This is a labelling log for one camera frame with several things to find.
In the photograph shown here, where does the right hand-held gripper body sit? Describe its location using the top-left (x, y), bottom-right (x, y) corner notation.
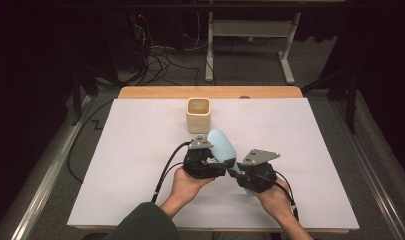
top-left (235, 148), bottom-right (281, 194)

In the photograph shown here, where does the person's left hand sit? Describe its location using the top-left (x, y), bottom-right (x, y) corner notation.
top-left (169, 166), bottom-right (215, 206)

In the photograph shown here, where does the beige square cup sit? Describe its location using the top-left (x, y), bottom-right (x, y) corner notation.
top-left (185, 96), bottom-right (212, 135)

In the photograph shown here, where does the light blue hairbrush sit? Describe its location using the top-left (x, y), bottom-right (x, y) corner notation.
top-left (206, 128), bottom-right (255, 199)

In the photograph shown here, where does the aluminium floor rail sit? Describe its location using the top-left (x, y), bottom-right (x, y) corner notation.
top-left (329, 99), bottom-right (405, 240)
top-left (9, 95), bottom-right (93, 240)

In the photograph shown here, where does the white metal desk frame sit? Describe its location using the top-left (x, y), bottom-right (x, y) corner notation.
top-left (204, 11), bottom-right (303, 85)

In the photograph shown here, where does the person's right hand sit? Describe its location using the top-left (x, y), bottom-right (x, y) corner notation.
top-left (249, 176), bottom-right (293, 221)

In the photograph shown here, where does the hand-held gripper cable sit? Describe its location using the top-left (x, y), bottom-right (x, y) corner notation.
top-left (150, 141), bottom-right (193, 205)
top-left (272, 170), bottom-right (300, 222)

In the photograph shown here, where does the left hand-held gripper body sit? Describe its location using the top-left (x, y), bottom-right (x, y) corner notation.
top-left (182, 134), bottom-right (228, 180)

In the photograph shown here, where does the left hand-held gripper cable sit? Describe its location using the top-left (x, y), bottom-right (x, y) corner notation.
top-left (150, 141), bottom-right (193, 205)

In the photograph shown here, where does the white table sheet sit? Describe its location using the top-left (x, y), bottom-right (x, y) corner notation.
top-left (66, 97), bottom-right (361, 231)

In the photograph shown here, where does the black floor cable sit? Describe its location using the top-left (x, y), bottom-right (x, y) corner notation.
top-left (66, 99), bottom-right (115, 185)

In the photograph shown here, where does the right hand-held gripper cable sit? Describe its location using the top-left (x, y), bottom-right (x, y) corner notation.
top-left (272, 170), bottom-right (300, 222)

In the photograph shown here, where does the tangle of black cables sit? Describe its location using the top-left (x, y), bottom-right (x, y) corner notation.
top-left (131, 13), bottom-right (202, 87)

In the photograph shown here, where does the black metal stand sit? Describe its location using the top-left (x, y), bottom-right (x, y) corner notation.
top-left (69, 61), bottom-right (102, 127)
top-left (301, 61), bottom-right (360, 135)

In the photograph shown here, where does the wooden table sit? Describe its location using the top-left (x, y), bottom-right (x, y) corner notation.
top-left (74, 85), bottom-right (352, 234)

